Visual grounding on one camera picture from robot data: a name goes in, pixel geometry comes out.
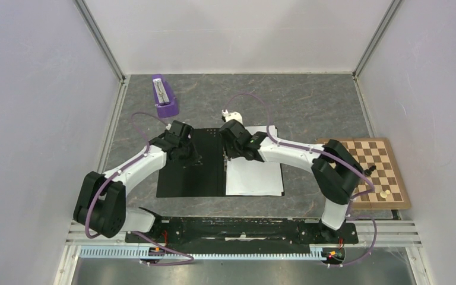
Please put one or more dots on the wooden chessboard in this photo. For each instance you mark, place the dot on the wooden chessboard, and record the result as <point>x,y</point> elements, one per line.
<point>378,151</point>

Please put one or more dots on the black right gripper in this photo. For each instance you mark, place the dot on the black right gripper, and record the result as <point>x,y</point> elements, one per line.
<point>230,152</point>

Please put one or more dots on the white paper sheets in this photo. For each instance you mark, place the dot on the white paper sheets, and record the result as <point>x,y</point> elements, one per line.
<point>251,178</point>

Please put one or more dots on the white chess piece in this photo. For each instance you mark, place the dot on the white chess piece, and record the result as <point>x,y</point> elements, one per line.
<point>384,194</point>

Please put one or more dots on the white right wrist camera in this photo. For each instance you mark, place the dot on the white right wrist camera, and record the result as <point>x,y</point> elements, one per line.
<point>231,116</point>

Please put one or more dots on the black folder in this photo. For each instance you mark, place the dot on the black folder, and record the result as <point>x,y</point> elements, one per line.
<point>213,175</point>

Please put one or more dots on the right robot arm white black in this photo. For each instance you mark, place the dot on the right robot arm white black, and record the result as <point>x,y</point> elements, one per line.
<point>336,171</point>

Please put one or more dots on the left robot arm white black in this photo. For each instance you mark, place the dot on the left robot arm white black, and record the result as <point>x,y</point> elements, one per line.
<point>101,204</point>

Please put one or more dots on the purple metronome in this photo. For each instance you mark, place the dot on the purple metronome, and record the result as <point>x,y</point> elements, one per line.
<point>166,102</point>

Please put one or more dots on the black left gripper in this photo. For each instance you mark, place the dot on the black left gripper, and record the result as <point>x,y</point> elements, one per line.
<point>195,158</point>

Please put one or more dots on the aluminium frame rail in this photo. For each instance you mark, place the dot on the aluminium frame rail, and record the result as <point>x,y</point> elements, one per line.
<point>371,235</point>

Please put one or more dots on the black chess piece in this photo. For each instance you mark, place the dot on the black chess piece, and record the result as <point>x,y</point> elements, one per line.
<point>370,170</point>

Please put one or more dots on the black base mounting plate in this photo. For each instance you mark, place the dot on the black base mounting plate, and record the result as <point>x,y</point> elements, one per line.
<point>229,235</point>

